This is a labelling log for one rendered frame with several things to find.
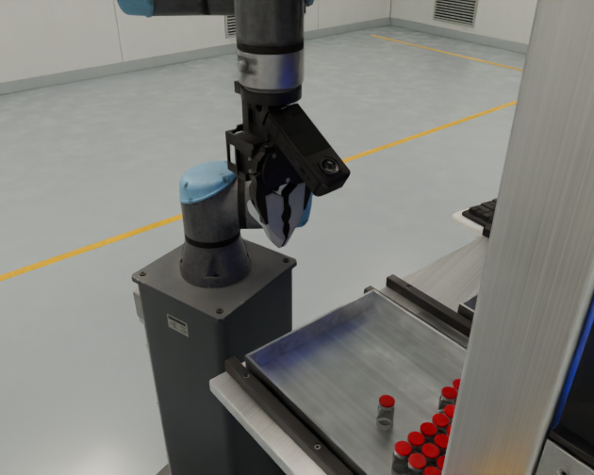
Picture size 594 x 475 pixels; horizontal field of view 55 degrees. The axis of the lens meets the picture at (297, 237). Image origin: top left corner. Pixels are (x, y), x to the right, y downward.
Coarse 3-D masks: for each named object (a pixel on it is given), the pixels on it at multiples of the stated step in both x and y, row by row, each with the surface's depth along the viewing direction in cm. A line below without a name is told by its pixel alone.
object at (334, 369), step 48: (288, 336) 87; (336, 336) 91; (384, 336) 91; (432, 336) 88; (288, 384) 82; (336, 384) 82; (384, 384) 82; (432, 384) 82; (336, 432) 75; (384, 432) 75
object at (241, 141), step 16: (240, 96) 66; (256, 96) 64; (272, 96) 63; (288, 96) 64; (256, 112) 68; (240, 128) 72; (256, 128) 69; (240, 144) 69; (256, 144) 67; (272, 144) 67; (240, 160) 71; (256, 160) 68; (272, 160) 67; (288, 160) 69; (240, 176) 72; (272, 176) 68; (288, 176) 70
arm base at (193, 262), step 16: (192, 240) 115; (224, 240) 115; (240, 240) 120; (192, 256) 117; (208, 256) 116; (224, 256) 116; (240, 256) 119; (192, 272) 117; (208, 272) 117; (224, 272) 117; (240, 272) 119
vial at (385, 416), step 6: (378, 408) 74; (384, 408) 73; (390, 408) 73; (378, 414) 74; (384, 414) 74; (390, 414) 74; (378, 420) 75; (384, 420) 74; (390, 420) 74; (378, 426) 75; (384, 426) 75; (390, 426) 75
